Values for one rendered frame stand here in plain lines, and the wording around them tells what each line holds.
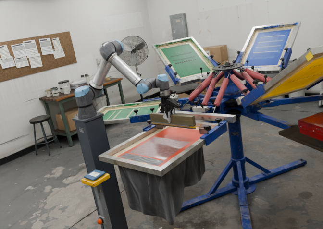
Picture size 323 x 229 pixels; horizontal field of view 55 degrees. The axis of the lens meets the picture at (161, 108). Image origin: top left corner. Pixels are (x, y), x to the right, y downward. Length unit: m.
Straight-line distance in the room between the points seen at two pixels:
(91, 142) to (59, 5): 4.19
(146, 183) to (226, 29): 5.00
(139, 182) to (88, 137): 0.56
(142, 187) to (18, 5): 4.40
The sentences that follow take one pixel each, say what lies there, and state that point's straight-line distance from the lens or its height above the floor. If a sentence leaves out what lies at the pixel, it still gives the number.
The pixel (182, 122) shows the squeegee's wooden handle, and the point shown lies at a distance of 2.25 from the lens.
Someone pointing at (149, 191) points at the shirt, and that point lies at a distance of 2.17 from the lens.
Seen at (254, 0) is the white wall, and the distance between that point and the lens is 6.41.
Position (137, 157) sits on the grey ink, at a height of 0.96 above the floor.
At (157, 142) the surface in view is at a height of 0.96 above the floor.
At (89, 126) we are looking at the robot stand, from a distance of 2.44.
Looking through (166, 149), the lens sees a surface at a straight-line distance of 2.19.
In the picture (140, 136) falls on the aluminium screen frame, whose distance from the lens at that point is 2.45.
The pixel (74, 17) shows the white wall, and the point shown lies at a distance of 6.45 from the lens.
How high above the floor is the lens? 1.81
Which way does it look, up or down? 15 degrees down
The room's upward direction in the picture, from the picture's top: 10 degrees counter-clockwise
